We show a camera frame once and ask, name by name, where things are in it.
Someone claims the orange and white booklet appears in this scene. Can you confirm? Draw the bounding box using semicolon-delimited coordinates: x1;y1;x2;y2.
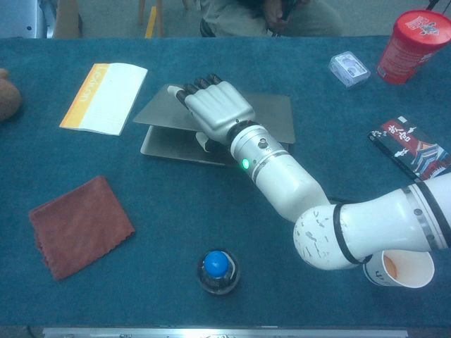
58;62;149;137

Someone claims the black and red printed box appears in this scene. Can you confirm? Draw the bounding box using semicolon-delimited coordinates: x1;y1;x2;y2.
368;115;451;182

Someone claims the white paper cup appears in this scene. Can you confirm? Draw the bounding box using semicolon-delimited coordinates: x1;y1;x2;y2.
362;250;435;289

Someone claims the clear plastic card case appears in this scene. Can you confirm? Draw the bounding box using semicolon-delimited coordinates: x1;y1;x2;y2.
328;51;371;89

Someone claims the grey metal cabinet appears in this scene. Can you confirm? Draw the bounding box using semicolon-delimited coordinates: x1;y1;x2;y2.
0;0;57;39

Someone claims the brown plush toy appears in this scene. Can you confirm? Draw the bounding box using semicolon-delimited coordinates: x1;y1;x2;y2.
0;68;21;123

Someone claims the seated person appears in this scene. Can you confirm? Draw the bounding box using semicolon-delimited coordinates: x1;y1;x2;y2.
199;0;345;38

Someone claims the teal felt table cover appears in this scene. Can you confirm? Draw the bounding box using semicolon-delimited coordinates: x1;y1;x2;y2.
0;36;451;328

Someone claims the rust red folded cloth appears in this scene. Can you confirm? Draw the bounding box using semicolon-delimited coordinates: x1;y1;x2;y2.
27;175;136;282

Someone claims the metal rail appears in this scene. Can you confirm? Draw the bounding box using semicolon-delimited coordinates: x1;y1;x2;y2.
42;327;409;338

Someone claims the red cylindrical canister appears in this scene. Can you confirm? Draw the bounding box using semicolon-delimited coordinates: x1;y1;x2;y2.
376;9;451;85

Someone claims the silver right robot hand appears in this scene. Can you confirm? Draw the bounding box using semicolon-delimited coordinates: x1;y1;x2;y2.
175;73;255;152

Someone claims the bottle with blue cap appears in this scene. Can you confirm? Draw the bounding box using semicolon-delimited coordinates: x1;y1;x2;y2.
196;249;242;296

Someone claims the silver laptop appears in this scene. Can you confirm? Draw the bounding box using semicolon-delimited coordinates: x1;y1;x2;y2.
132;83;296;167

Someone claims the brown cardboard box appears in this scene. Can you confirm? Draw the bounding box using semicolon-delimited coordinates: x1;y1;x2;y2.
52;0;82;39

